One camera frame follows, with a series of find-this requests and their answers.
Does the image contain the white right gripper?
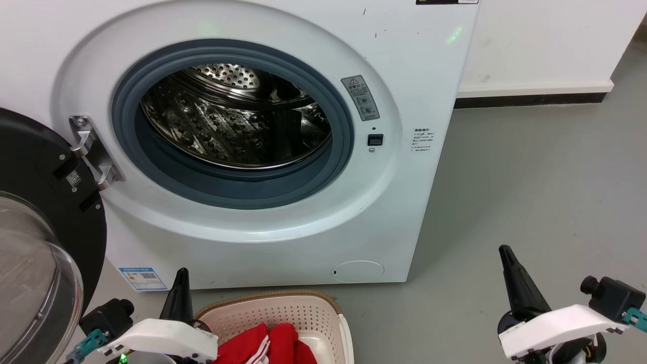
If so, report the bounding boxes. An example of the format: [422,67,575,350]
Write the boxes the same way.
[497,245,630,364]

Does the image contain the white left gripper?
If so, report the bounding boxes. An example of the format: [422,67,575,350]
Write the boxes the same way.
[99,268,219,364]

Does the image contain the red garment with white stripes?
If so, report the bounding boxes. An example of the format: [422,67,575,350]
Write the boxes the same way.
[212,323,318,364]

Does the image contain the cream perforated laundry basket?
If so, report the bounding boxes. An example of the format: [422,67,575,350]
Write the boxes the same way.
[195,291,354,364]

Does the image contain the stainless steel washing machine drum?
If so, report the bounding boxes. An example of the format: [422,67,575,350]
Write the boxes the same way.
[140,63,333,169]

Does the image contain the black round washer door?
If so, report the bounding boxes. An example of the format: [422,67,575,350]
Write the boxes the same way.
[0,108,108,364]

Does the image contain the blue energy label sticker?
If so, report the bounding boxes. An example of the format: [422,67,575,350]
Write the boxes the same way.
[119,267,168,292]

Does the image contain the grey rubber door gasket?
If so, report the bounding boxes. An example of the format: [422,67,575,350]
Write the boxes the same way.
[111,39,355,210]

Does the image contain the white front-load washing machine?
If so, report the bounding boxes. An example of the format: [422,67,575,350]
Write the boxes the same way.
[0,0,481,290]

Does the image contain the round white filter cover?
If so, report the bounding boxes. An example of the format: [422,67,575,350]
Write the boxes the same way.
[331,260,385,284]

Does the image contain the silver metal door hinge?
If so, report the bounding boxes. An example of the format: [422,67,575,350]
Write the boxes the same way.
[69,115,125,191]

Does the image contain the white text sticker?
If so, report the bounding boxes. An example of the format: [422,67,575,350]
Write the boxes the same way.
[410,127,434,154]

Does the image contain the white and black baseboard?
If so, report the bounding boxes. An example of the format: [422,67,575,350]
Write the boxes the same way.
[454,80,615,109]

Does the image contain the grey warning label sticker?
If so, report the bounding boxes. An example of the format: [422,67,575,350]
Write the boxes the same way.
[341,75,380,122]

